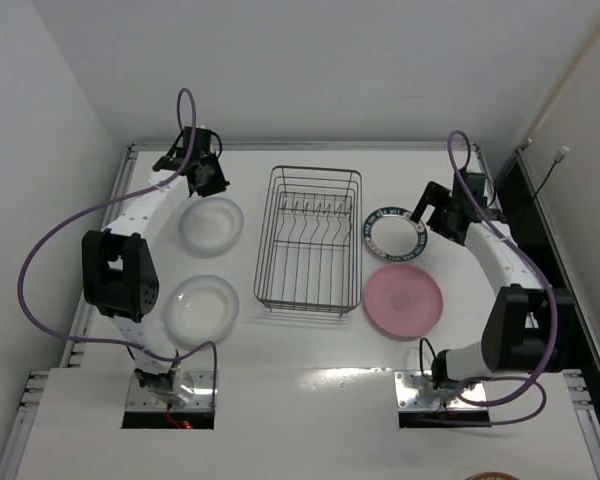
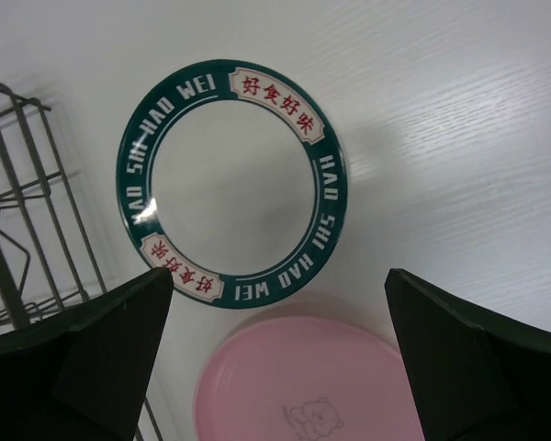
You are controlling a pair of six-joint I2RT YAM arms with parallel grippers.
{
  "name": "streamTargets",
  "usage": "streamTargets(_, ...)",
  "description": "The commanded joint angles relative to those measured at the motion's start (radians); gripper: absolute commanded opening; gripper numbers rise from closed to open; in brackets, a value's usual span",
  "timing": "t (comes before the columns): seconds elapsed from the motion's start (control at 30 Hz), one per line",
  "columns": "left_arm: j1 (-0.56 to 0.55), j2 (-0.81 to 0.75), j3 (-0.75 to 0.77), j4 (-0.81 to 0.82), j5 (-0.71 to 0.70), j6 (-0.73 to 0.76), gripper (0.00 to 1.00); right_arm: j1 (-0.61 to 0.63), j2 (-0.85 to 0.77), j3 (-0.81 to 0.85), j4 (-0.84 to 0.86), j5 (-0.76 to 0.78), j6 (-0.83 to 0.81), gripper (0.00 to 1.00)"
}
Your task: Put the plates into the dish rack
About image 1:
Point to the lower clear glass plate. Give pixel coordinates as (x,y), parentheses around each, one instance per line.
(200,309)

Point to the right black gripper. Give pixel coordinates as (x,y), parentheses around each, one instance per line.
(431,203)

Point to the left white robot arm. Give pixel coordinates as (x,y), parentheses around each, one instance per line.
(119,276)

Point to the brown round object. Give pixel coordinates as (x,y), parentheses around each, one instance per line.
(492,475)

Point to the clear glass plate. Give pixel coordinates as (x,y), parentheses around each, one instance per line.
(211,226)
(200,309)

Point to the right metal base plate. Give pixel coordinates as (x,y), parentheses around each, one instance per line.
(415,394)

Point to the pink plastic plate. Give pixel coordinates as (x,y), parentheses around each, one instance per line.
(403,301)

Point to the upper clear glass plate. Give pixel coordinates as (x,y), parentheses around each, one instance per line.
(211,226)

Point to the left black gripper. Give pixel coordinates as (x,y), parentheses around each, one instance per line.
(210,176)

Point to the metal base plate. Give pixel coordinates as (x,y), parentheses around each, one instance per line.
(200,385)
(415,394)

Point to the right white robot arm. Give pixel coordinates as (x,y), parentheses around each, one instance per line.
(530,323)

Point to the wire dish rack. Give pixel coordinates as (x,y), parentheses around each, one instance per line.
(310,250)

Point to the blue rimmed white plate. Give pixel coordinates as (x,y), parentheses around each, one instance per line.
(391,234)

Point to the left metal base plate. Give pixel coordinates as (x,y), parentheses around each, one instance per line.
(200,385)

